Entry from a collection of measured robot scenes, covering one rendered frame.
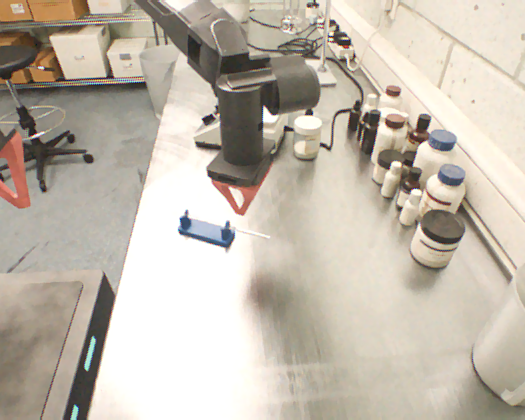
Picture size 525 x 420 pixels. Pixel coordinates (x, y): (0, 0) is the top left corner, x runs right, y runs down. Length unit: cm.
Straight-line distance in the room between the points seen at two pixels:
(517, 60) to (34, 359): 120
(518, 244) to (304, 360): 39
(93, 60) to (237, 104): 271
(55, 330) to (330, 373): 78
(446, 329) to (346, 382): 17
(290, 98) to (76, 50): 273
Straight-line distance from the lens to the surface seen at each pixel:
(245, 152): 48
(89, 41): 307
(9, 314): 121
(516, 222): 69
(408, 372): 54
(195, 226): 66
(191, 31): 49
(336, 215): 70
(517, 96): 77
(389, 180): 74
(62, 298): 117
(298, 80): 47
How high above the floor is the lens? 122
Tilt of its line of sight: 42 degrees down
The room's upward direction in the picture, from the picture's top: straight up
